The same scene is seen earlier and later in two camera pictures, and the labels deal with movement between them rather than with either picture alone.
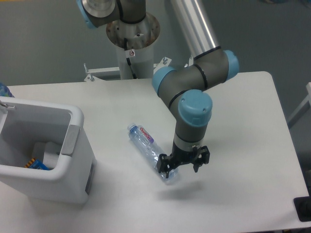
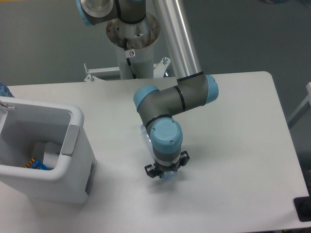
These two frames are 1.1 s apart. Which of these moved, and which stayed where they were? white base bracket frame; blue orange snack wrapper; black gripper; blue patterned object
Moved: black gripper
Stayed: blue patterned object; blue orange snack wrapper; white base bracket frame
